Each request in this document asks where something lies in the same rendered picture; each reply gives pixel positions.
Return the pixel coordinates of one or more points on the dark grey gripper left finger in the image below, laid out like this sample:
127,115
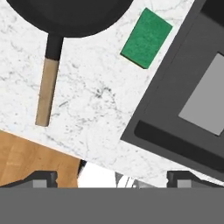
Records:
40,179

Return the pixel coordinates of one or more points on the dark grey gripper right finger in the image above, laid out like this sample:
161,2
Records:
183,179

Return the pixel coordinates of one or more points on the green sponge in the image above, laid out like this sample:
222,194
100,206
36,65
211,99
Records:
146,38

